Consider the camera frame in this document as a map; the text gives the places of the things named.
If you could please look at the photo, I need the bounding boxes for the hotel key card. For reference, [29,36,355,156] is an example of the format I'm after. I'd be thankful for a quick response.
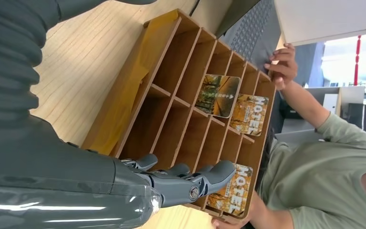
[229,94,269,137]
[206,164,254,217]

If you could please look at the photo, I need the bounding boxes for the forest picture key card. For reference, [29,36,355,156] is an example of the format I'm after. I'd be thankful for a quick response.
[195,74,241,118]

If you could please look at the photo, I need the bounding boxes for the person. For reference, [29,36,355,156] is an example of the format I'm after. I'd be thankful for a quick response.
[258,112,366,229]

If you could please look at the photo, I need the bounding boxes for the brown wooden card holder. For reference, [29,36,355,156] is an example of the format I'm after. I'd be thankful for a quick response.
[81,9,277,222]

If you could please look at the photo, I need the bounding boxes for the grey laptop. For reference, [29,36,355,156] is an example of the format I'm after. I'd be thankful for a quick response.
[216,0,282,73]

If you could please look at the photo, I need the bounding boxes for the white background desk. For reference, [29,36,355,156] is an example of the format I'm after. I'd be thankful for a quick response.
[274,86,366,143]

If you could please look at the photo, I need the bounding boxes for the white box cabinet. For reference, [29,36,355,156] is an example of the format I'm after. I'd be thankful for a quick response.
[274,0,366,47]

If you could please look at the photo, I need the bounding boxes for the red hanging ornament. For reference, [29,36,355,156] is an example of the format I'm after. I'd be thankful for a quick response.
[353,35,362,86]

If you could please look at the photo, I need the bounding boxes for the black laptop cable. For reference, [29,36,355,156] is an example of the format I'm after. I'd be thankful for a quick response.
[189,0,201,16]

